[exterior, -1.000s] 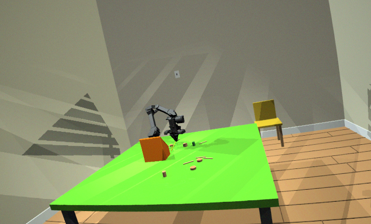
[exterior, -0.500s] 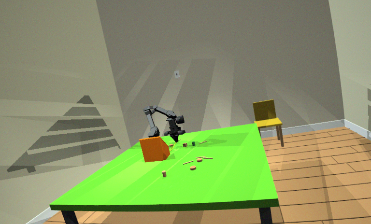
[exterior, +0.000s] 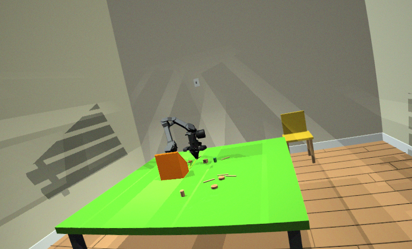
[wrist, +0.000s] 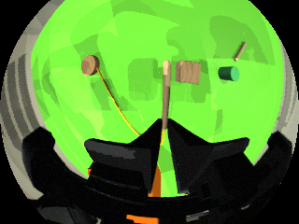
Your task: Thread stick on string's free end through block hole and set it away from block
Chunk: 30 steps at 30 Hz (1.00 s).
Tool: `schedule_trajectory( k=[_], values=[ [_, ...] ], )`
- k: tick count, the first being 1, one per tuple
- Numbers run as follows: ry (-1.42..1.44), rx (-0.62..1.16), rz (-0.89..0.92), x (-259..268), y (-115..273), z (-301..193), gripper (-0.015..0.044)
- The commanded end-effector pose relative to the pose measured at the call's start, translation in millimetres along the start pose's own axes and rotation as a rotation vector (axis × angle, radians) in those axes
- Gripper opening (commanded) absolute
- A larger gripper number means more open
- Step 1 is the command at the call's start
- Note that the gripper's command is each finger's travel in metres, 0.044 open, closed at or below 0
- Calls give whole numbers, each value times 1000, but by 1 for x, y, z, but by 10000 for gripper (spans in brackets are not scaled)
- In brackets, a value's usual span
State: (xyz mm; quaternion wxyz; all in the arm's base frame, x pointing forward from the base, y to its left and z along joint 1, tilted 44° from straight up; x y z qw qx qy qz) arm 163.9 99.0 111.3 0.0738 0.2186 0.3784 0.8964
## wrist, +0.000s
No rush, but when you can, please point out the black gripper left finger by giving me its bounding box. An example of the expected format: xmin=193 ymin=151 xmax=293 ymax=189
xmin=83 ymin=119 xmax=164 ymax=195

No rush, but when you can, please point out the round wooden button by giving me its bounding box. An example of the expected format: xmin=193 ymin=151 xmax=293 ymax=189
xmin=81 ymin=55 xmax=100 ymax=76

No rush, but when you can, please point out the dark green cylinder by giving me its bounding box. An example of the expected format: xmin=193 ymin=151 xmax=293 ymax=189
xmin=218 ymin=66 xmax=240 ymax=82

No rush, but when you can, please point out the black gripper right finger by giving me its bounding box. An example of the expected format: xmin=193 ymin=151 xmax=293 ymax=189
xmin=167 ymin=119 xmax=250 ymax=194

